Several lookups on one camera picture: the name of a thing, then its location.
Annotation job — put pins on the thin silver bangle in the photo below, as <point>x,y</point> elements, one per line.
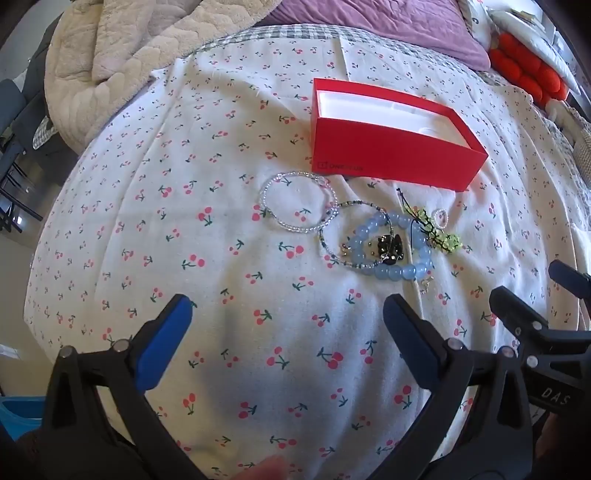
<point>427,282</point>

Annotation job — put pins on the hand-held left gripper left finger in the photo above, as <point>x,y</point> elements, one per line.
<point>162,344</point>

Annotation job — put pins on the blue plastic bin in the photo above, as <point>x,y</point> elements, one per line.
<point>18,415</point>

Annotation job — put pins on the white plush toy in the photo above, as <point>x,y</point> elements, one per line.
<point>475,18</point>

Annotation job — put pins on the purple pillow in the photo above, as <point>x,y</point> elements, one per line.
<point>392,23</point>

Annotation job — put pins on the beige fleece blanket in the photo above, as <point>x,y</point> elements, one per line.
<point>115,55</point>

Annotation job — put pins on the black cat charm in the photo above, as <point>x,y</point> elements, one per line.
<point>388,249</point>

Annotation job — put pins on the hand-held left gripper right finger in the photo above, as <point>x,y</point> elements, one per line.
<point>411,344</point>

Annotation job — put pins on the red knotted cushion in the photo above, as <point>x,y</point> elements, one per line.
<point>526,69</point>

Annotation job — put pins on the white printed pillow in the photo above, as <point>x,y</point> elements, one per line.
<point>545,41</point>

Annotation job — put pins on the white fuzzy plush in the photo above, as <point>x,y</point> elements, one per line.
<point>568,117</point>

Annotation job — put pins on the person's left hand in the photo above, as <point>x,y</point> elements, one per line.
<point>263,468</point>

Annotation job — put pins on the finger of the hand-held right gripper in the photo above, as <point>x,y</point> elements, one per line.
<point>570,277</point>
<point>512,307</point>

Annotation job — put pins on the red cardboard box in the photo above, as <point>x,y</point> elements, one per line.
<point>392,152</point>

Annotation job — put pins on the cherry print bed sheet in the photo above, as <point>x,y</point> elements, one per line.
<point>231,277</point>

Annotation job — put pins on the dark chair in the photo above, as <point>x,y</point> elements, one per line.
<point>14,138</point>

